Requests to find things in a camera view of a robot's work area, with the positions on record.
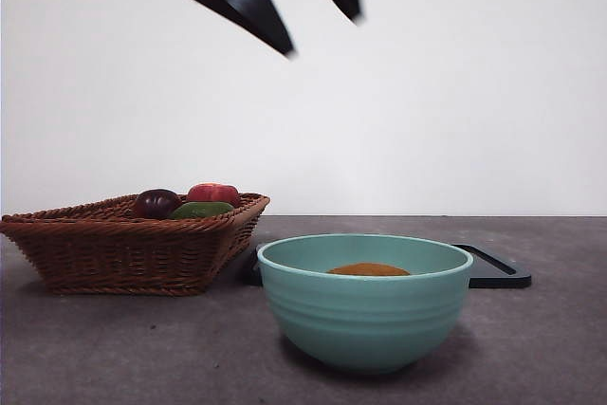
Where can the brown kiwifruit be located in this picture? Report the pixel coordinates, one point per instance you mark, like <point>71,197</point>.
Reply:
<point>367,270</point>

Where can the teal ribbed bowl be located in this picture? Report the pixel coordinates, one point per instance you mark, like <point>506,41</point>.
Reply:
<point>365,319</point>

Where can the red apple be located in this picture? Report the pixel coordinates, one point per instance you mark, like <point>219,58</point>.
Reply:
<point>213,194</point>

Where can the green fruit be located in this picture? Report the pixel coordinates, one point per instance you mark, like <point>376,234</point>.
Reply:
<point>201,210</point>

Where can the dark purple fruit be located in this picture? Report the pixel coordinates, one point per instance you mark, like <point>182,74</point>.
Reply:
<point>156,203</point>

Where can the brown wicker basket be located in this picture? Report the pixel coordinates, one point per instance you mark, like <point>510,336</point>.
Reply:
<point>118,253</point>

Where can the dark rectangular tray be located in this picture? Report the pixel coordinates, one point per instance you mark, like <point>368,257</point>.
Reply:
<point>498,279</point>

